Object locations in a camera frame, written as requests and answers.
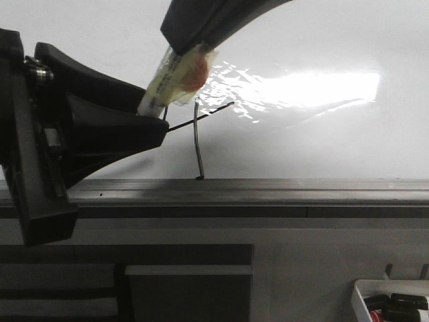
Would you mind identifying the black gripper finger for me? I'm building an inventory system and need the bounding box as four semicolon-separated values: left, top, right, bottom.
160;0;287;56

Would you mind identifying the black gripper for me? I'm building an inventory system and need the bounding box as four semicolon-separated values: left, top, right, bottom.
1;30;169;247

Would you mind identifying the white whiteboard marker with tape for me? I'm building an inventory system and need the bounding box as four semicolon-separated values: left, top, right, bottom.
137;43;218;118

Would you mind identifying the white plastic tray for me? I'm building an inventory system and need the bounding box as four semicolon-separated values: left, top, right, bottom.
351;279;428;322

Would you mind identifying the black hook left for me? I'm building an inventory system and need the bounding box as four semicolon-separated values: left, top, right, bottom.
383;263;393;280

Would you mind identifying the black hook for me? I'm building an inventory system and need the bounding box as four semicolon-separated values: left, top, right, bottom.
383;263;393;280
419;264;429;280

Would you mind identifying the red and white marker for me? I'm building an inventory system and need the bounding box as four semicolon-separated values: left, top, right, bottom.
363;294;390;322

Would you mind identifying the black hook right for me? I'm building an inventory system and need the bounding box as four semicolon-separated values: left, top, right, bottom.
419;264;429;280

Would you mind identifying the black clip in tray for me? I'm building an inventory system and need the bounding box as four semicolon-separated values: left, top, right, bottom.
381;293;428;322

